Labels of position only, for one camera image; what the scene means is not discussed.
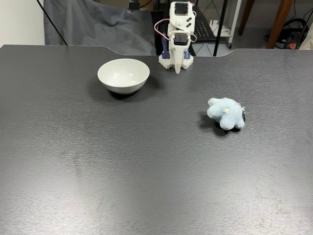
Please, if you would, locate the slim wooden leg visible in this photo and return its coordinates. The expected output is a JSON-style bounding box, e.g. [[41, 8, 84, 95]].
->
[[238, 0, 256, 36]]

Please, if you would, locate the white power strip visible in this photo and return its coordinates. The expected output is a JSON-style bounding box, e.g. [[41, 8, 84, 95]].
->
[[209, 20, 232, 35]]

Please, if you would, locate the thick wooden leg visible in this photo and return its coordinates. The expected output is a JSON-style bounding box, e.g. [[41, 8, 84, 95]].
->
[[266, 0, 295, 49]]

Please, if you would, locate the black metal rack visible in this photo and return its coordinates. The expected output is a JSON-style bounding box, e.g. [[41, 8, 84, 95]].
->
[[150, 0, 228, 57]]

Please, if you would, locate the black vacuum cleaner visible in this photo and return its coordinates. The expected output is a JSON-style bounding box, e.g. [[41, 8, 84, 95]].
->
[[265, 18, 311, 49]]

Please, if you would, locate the white bowl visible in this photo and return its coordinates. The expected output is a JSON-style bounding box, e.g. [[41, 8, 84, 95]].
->
[[97, 58, 150, 95]]

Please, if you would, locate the skyblue plush doll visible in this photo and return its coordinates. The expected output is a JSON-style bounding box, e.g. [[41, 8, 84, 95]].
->
[[206, 97, 246, 130]]

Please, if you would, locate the cream cloth bundle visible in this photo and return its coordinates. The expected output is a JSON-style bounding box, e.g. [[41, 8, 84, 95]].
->
[[299, 31, 313, 50]]

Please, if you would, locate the black tripod pole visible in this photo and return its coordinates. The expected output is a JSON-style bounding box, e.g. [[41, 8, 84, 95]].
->
[[36, 0, 68, 46]]

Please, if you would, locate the red white servo cable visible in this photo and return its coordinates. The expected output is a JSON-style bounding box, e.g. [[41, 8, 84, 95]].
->
[[154, 20, 172, 41]]

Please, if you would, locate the grey cloth backdrop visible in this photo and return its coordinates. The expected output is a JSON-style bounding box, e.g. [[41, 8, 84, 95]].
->
[[44, 0, 162, 56]]

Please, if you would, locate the white cart frame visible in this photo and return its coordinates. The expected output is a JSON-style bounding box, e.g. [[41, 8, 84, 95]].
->
[[228, 0, 242, 48]]

